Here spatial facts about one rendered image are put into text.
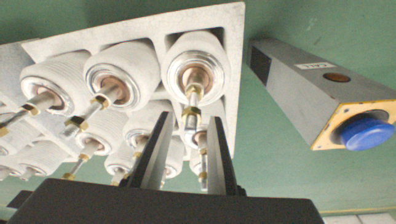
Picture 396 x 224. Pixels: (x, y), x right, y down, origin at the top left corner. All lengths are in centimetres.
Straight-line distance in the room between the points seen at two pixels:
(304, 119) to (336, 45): 39
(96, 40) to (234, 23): 22
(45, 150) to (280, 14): 79
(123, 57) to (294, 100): 24
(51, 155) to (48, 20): 41
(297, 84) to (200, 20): 16
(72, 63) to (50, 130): 32
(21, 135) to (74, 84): 34
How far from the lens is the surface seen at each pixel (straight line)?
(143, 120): 25
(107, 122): 33
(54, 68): 28
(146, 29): 25
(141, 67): 21
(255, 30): 43
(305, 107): 21
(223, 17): 23
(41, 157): 62
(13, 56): 59
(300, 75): 22
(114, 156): 40
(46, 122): 58
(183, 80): 17
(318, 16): 51
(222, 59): 17
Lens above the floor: 41
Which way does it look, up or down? 51 degrees down
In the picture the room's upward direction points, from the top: 177 degrees counter-clockwise
